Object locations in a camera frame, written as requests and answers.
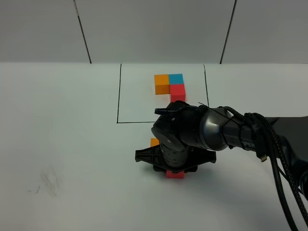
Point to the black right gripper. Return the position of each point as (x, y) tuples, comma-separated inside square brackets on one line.
[(164, 159)]

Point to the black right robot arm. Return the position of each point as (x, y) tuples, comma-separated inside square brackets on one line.
[(191, 135)]

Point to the red template block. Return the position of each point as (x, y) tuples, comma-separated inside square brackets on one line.
[(177, 92)]

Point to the blue template block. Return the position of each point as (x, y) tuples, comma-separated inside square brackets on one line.
[(175, 79)]

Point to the orange template block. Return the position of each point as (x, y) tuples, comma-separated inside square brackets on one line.
[(161, 83)]

